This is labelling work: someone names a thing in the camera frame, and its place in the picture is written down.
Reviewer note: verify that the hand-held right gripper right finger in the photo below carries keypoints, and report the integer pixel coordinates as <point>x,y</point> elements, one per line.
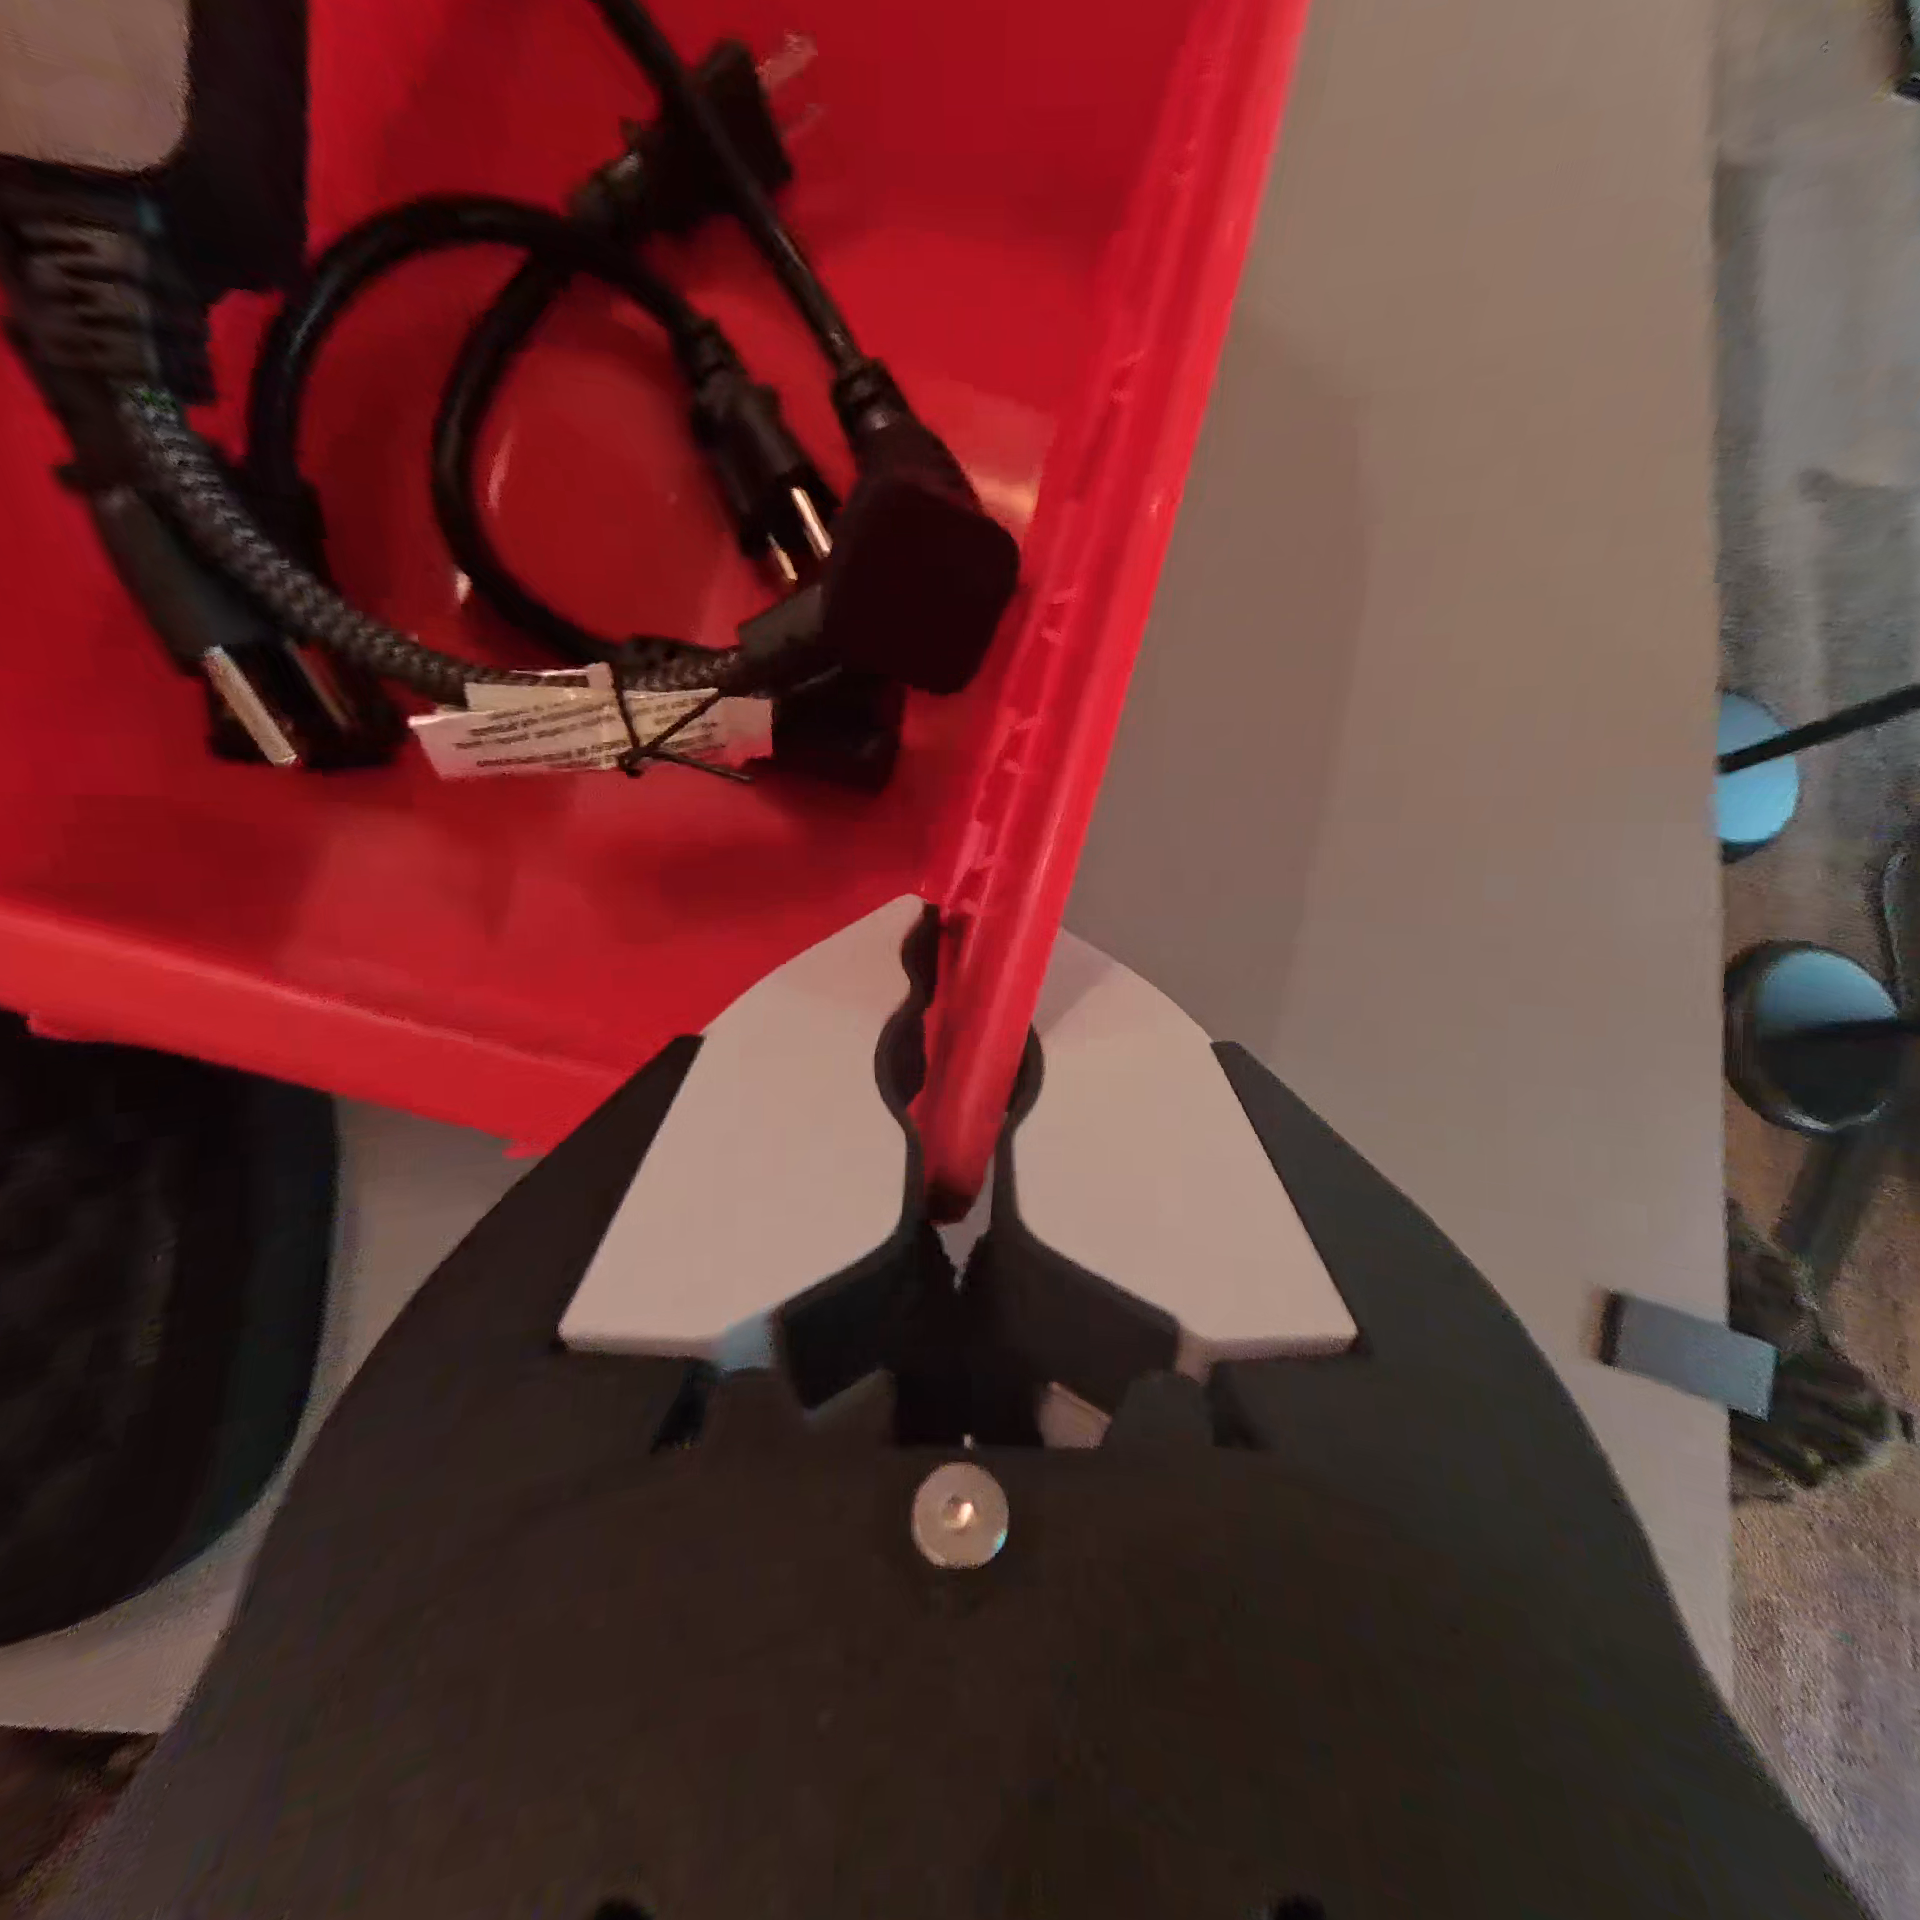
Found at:
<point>1185,1187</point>

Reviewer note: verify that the black dimpled foam pad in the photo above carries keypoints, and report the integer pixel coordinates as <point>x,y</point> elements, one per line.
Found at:
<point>134,1350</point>

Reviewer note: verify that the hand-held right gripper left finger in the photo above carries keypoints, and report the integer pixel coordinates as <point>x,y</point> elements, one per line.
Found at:
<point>737,1169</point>

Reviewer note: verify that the black tape strip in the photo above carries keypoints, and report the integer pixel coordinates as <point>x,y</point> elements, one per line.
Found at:
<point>1688,1350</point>

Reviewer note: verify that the red plastic bin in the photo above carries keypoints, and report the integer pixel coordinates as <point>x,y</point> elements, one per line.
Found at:
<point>1050,301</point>

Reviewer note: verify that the black stand base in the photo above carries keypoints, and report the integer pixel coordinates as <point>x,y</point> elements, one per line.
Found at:
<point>1815,1035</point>

